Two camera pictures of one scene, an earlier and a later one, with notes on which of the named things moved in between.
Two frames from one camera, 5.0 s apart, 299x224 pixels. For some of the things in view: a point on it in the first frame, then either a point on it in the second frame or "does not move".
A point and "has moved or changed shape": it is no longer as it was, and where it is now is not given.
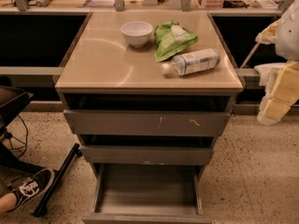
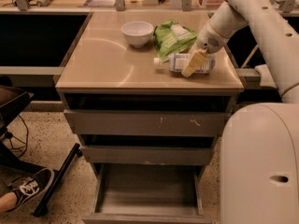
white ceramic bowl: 136,33 does not move
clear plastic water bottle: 192,62 has moved or changed shape
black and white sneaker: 28,189 does not move
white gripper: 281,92 -> 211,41
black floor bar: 42,205 does not move
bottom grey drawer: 149,193 does not move
